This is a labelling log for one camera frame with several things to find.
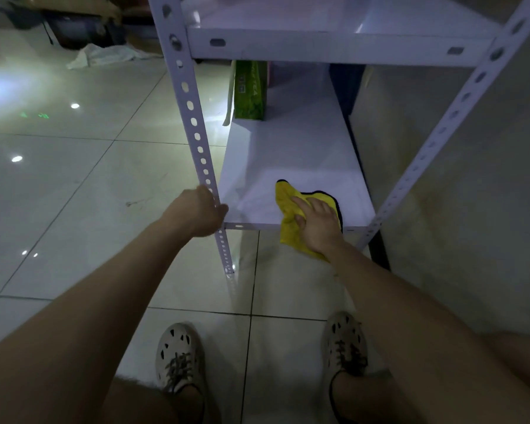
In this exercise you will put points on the person's left hand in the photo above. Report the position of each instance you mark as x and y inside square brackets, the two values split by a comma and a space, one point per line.
[192, 216]

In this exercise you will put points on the person's right hand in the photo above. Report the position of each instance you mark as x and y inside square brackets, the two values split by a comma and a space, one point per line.
[320, 231]

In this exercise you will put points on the person's left thumb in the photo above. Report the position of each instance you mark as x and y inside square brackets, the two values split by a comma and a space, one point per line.
[220, 213]

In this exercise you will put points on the person's right thumb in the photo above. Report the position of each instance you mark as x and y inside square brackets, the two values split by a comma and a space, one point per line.
[300, 222]

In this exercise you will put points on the person's right little finger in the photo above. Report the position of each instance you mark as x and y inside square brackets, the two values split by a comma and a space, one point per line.
[336, 218]

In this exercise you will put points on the person's right middle finger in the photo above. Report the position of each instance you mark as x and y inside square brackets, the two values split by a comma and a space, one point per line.
[316, 206]

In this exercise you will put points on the yellow cleaning cloth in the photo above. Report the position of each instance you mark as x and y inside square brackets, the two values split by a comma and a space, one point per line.
[287, 229]

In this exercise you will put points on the white metal shelving rack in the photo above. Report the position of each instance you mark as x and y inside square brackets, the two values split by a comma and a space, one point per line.
[300, 145]

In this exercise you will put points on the person's left forearm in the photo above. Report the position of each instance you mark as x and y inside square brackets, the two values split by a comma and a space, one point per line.
[84, 322]

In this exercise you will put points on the person's right forearm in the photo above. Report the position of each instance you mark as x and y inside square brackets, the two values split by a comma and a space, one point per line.
[424, 339]

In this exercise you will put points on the white paper sheet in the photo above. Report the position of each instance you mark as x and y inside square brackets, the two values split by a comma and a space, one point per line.
[228, 99]

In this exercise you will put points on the person's right white shoe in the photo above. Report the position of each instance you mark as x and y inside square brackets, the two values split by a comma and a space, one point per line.
[344, 342]

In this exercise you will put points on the person's white shoe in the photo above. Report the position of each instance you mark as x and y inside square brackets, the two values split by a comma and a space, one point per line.
[344, 342]
[179, 355]

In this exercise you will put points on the green cardboard box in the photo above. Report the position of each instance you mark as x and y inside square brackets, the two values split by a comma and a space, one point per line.
[249, 90]

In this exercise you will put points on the person's left white shoe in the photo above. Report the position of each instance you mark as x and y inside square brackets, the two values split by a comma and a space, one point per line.
[179, 355]

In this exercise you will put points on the person's right leg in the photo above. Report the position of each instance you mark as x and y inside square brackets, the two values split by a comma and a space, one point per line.
[371, 399]

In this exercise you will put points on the person's leg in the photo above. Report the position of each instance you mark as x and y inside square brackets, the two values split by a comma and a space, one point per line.
[159, 404]
[371, 399]

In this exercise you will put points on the white crumpled plastic bag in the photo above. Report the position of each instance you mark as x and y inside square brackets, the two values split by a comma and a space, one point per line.
[104, 56]

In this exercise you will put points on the person's left leg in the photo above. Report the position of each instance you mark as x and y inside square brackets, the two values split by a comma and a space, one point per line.
[159, 404]

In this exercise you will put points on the dark storage bin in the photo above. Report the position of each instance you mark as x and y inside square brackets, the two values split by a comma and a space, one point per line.
[77, 28]

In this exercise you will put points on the brown cardboard box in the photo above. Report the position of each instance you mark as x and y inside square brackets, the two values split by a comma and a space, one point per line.
[70, 3]

